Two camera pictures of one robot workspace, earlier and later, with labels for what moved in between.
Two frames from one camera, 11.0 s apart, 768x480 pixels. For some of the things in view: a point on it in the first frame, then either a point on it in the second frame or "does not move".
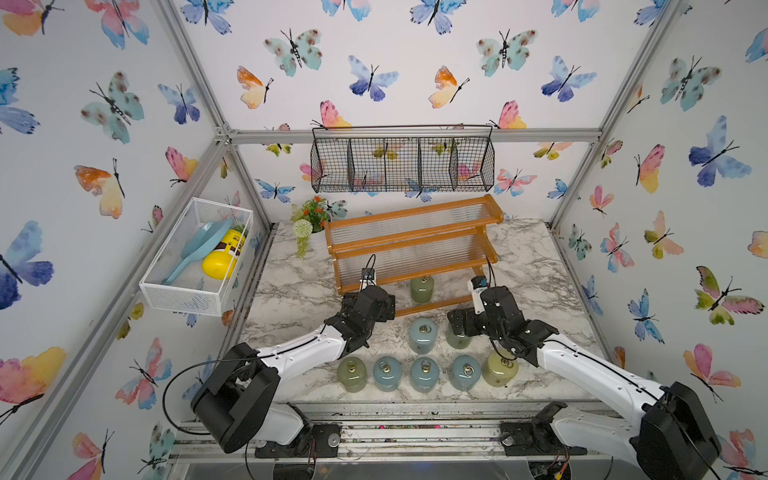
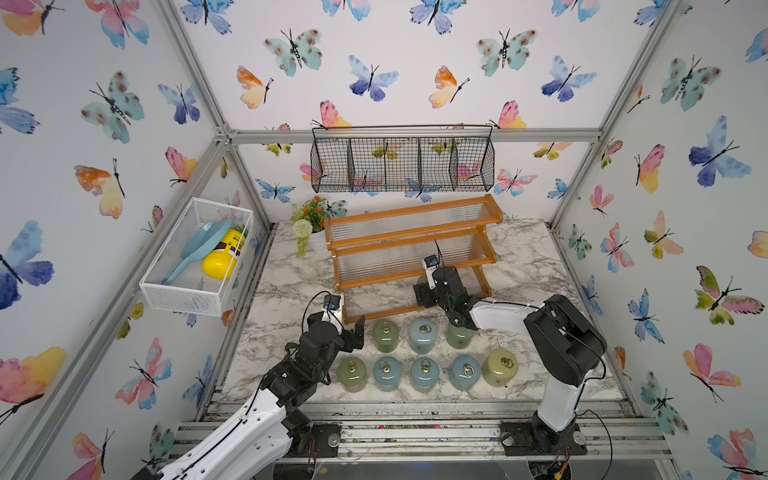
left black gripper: [388, 309] → [357, 336]
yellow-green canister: [499, 371] does not move
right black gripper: [469, 316] → [421, 293]
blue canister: [465, 372] does not move
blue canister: [422, 334] does not move
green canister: [352, 374] does not move
